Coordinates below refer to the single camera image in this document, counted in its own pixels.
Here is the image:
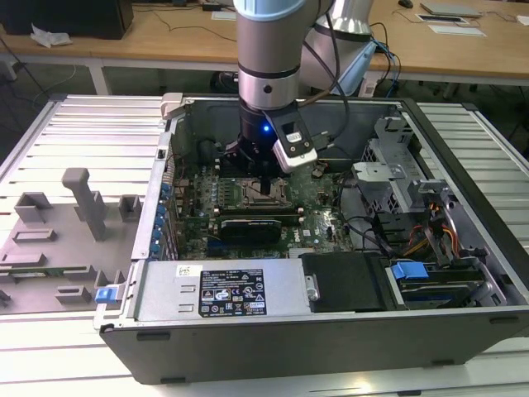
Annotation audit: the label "metal socket cover frame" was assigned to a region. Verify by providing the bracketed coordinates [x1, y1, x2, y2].
[235, 178, 290, 208]

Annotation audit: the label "CPU socket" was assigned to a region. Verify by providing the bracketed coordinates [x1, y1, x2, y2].
[232, 176, 293, 208]

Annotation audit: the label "black plastic bay cover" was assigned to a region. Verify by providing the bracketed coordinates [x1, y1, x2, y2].
[298, 252, 392, 313]

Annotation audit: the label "black graphics card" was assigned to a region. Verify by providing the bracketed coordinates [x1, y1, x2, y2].
[220, 218, 283, 246]

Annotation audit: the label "green motherboard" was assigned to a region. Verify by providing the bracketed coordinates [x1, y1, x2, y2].
[171, 161, 357, 260]

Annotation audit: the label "grey case corner latch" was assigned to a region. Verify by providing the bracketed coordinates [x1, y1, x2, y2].
[160, 93, 185, 122]

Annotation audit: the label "silver metal drive cage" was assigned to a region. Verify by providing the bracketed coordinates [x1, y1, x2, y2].
[350, 116, 422, 216]

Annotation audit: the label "pale blue teach pendant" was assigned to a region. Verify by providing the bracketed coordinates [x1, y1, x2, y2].
[336, 40, 378, 97]

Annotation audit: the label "wooden desk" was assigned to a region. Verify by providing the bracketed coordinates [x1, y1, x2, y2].
[0, 0, 529, 97]

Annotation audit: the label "silver power supply unit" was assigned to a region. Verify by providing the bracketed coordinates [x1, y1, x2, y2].
[134, 259, 312, 322]

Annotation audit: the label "hard disk in blue carrier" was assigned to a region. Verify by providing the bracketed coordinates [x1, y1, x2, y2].
[386, 260, 485, 309]

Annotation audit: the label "black open PC case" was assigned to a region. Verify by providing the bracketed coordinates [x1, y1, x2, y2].
[93, 95, 529, 385]

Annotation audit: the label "blue case latch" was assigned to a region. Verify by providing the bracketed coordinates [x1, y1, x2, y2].
[94, 286, 125, 305]

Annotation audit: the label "grey plastic parts rack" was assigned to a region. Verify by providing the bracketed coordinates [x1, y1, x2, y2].
[0, 167, 144, 316]

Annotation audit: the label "white crumpled paper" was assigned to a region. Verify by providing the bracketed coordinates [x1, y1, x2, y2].
[30, 22, 74, 47]

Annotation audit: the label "black box on desk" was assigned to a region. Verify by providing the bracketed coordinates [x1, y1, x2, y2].
[0, 0, 136, 41]

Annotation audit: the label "grey flat laptop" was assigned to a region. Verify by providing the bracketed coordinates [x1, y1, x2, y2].
[419, 2, 484, 18]

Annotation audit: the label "green RAM stick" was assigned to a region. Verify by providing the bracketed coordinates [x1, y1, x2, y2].
[0, 267, 67, 278]

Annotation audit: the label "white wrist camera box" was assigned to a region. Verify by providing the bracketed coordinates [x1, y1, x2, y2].
[268, 103, 320, 174]

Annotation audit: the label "black camera cable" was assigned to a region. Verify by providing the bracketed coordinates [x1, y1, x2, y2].
[312, 12, 352, 153]

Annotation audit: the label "orange yellow power wires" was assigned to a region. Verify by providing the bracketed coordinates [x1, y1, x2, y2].
[407, 198, 460, 258]

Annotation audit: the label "white frame with black window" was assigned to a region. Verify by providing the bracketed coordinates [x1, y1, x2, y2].
[414, 13, 467, 25]

